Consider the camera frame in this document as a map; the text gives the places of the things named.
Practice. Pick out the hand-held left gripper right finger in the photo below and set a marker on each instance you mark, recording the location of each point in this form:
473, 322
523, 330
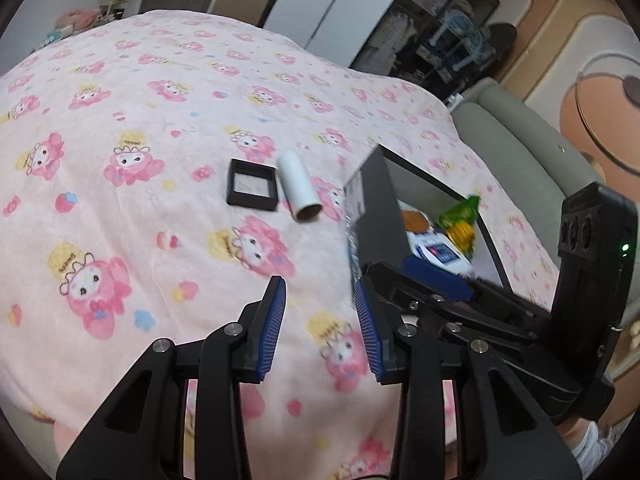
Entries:
367, 330

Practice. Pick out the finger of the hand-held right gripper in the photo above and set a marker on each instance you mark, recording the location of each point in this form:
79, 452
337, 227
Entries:
395, 285
435, 277

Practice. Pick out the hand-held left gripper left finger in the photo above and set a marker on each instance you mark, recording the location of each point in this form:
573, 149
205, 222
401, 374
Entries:
272, 330

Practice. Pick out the white wet wipes packet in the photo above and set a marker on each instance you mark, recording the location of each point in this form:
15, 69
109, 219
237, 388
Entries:
440, 255

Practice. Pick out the brown wooden comb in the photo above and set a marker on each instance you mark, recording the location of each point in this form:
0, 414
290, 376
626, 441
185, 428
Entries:
415, 220

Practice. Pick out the black cardboard box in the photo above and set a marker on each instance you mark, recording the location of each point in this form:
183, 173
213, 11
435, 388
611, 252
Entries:
377, 200

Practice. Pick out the person's right forearm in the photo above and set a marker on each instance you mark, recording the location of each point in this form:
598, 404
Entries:
580, 432

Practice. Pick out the yellow wrapped snack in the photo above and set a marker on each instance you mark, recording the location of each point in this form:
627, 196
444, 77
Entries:
462, 237

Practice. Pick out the clear plastic wrapper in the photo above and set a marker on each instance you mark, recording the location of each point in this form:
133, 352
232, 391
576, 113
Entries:
352, 240

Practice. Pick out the green snack packet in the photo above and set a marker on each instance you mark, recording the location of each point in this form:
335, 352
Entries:
460, 212

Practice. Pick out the white cylindrical tube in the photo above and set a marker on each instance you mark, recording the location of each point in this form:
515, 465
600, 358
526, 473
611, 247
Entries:
298, 187

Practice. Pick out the grey green sofa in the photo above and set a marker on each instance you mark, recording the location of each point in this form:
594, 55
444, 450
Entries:
520, 150

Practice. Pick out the pink printed blanket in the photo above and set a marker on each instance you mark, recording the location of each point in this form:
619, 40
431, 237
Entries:
150, 210

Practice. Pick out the blue plush toy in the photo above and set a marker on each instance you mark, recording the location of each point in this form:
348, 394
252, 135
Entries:
452, 22
480, 46

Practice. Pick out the dark glass display cabinet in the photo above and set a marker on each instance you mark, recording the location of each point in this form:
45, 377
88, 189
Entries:
400, 35

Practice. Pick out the white wardrobe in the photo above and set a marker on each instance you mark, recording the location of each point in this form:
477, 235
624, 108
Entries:
325, 0

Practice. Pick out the pink plush toy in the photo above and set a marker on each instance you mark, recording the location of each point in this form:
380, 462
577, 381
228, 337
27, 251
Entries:
75, 20

